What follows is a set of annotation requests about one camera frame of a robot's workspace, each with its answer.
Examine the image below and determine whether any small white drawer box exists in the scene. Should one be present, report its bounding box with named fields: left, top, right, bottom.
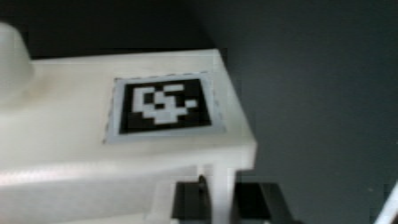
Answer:
left=0, top=22, right=258, bottom=224

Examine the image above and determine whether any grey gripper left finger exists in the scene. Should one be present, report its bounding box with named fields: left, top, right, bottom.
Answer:
left=171, top=176, right=211, bottom=224

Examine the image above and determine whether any white front rail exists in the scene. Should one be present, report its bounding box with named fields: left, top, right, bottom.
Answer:
left=373, top=182, right=398, bottom=224

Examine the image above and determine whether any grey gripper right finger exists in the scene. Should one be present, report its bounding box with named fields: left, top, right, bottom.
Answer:
left=233, top=182, right=302, bottom=224

